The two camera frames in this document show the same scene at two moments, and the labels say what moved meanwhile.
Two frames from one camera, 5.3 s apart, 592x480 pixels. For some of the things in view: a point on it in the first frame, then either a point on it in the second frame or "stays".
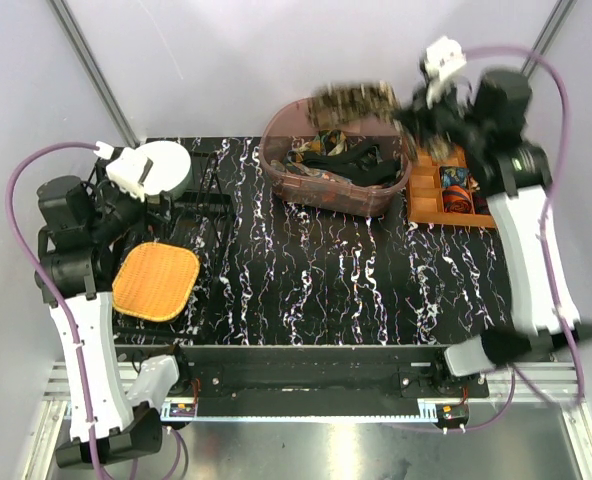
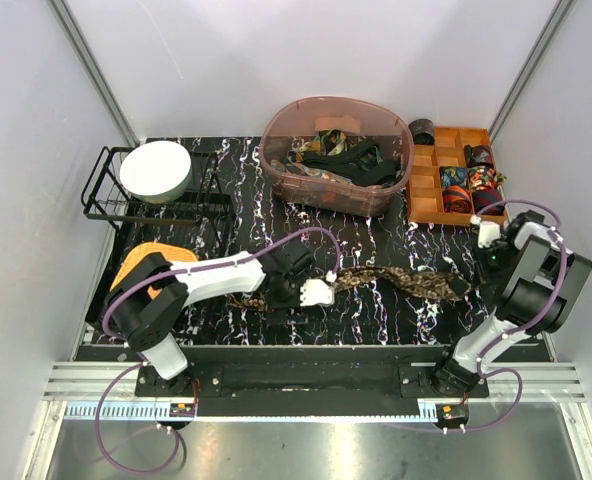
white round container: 170,168 stays
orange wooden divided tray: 425,198 stays
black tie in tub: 363,164 stays
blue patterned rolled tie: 454,176 stays
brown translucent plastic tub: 345,172 stays
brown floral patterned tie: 367,103 to 374,280
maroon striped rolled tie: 481,204 stays
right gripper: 418,113 to 487,277
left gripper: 167,211 to 295,302
